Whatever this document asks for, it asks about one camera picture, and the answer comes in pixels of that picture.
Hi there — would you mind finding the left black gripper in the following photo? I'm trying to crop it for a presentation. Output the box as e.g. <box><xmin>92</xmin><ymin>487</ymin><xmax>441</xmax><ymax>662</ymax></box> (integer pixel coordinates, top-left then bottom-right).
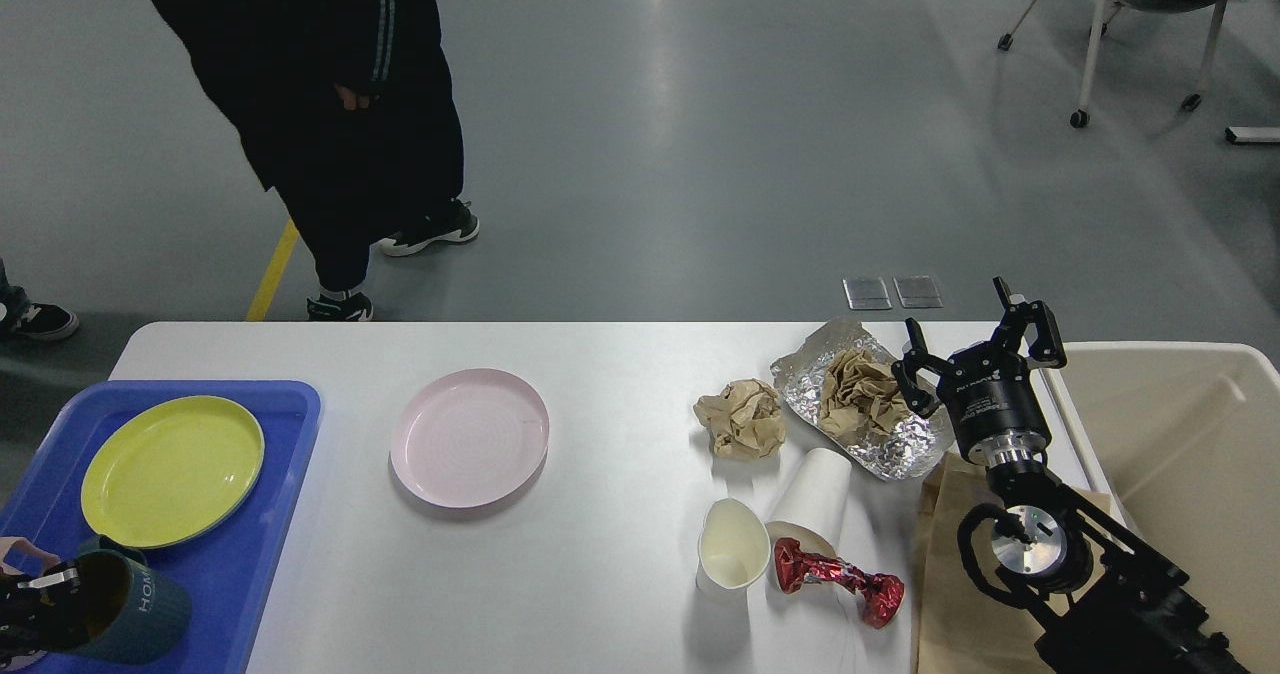
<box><xmin>1</xmin><ymin>569</ymin><xmax>86</xmax><ymax>660</ymax></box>

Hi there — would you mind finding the red foil wrapper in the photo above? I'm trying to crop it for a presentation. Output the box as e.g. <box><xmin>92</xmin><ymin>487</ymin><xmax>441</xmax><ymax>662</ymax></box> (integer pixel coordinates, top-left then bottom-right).
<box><xmin>772</xmin><ymin>537</ymin><xmax>905</xmax><ymax>631</ymax></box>

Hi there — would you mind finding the crumpled brown paper ball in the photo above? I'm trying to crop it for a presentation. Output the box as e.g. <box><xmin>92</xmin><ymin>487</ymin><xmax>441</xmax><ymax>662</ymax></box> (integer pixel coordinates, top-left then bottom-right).
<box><xmin>692</xmin><ymin>379</ymin><xmax>787</xmax><ymax>460</ymax></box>

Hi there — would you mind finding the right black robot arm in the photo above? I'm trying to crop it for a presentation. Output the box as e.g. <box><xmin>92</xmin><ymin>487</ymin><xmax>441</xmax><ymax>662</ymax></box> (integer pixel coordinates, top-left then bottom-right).
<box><xmin>891</xmin><ymin>278</ymin><xmax>1243</xmax><ymax>673</ymax></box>

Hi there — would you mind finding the pink plate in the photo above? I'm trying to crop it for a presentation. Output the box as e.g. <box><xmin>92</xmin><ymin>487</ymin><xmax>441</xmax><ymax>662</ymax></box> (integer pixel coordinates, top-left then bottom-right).
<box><xmin>389</xmin><ymin>368</ymin><xmax>550</xmax><ymax>509</ymax></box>

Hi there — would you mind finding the lying white paper cup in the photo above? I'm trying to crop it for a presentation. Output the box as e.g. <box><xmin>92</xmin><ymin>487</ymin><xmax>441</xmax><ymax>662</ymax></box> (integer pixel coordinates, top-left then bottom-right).
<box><xmin>765</xmin><ymin>449</ymin><xmax>852</xmax><ymax>558</ymax></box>

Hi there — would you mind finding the shoe at left edge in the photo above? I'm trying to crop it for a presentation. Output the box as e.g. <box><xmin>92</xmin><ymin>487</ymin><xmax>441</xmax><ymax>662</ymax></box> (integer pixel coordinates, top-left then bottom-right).
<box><xmin>1</xmin><ymin>260</ymin><xmax>81</xmax><ymax>341</ymax></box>

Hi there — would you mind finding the crumpled brown paper on foil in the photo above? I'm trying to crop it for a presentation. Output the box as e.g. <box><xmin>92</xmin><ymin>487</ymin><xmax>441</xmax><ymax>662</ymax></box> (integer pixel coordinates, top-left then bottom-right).
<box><xmin>818</xmin><ymin>349</ymin><xmax>911</xmax><ymax>437</ymax></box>

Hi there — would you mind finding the aluminium foil sheet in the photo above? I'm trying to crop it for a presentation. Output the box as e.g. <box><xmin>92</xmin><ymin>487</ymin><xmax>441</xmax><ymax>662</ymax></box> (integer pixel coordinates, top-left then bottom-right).
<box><xmin>771</xmin><ymin>317</ymin><xmax>955</xmax><ymax>481</ymax></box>

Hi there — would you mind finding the left metal floor plate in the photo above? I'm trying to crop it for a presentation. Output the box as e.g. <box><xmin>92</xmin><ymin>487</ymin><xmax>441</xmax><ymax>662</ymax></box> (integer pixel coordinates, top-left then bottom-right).
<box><xmin>842</xmin><ymin>278</ymin><xmax>893</xmax><ymax>311</ymax></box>

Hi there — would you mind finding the brown paper bag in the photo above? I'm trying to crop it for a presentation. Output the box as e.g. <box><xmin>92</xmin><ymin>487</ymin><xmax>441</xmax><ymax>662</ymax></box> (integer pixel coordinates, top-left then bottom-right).
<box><xmin>908</xmin><ymin>451</ymin><xmax>1051</xmax><ymax>673</ymax></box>

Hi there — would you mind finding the right metal floor plate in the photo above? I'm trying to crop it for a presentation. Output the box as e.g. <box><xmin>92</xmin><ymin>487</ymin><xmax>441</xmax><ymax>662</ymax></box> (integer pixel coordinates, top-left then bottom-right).
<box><xmin>893</xmin><ymin>276</ymin><xmax>945</xmax><ymax>310</ymax></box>

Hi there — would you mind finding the pink mug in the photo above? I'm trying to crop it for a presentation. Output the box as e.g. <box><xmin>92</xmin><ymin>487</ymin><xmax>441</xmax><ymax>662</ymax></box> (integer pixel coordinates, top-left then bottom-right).
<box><xmin>0</xmin><ymin>537</ymin><xmax>61</xmax><ymax>673</ymax></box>

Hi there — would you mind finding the upright white paper cup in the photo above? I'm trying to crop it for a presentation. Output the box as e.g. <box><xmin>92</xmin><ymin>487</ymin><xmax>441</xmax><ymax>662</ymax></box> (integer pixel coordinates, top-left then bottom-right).
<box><xmin>696</xmin><ymin>498</ymin><xmax>771</xmax><ymax>602</ymax></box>

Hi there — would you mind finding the beige plastic bin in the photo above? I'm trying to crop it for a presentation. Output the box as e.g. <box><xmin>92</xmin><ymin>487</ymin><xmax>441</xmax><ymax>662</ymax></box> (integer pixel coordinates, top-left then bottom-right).
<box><xmin>1050</xmin><ymin>341</ymin><xmax>1279</xmax><ymax>673</ymax></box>

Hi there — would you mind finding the yellow plate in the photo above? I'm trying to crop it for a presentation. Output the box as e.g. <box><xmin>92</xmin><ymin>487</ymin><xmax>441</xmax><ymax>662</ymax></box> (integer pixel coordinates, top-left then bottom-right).
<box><xmin>79</xmin><ymin>395</ymin><xmax>266</xmax><ymax>547</ymax></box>

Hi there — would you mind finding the metal floor plate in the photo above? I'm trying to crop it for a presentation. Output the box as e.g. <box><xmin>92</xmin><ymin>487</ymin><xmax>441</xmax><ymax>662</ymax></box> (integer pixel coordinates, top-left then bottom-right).
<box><xmin>893</xmin><ymin>276</ymin><xmax>945</xmax><ymax>310</ymax></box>
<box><xmin>842</xmin><ymin>278</ymin><xmax>893</xmax><ymax>311</ymax></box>

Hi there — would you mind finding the white bar on floor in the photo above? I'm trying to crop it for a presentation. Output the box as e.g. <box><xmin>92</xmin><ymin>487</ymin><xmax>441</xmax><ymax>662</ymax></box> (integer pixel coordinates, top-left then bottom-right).
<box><xmin>1224</xmin><ymin>124</ymin><xmax>1280</xmax><ymax>146</ymax></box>

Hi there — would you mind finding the person in black coat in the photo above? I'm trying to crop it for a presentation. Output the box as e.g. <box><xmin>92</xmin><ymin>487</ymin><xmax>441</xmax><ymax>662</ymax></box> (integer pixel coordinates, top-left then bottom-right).
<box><xmin>150</xmin><ymin>0</ymin><xmax>477</xmax><ymax>322</ymax></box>

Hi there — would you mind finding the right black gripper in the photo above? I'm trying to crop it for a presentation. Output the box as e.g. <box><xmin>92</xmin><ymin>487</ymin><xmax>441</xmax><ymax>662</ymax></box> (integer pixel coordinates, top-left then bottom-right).
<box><xmin>891</xmin><ymin>278</ymin><xmax>1068</xmax><ymax>466</ymax></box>

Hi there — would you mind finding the dark teal mug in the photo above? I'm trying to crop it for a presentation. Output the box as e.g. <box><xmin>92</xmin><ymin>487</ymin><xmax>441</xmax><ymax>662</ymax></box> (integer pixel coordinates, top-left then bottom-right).
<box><xmin>52</xmin><ymin>536</ymin><xmax>192</xmax><ymax>665</ymax></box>

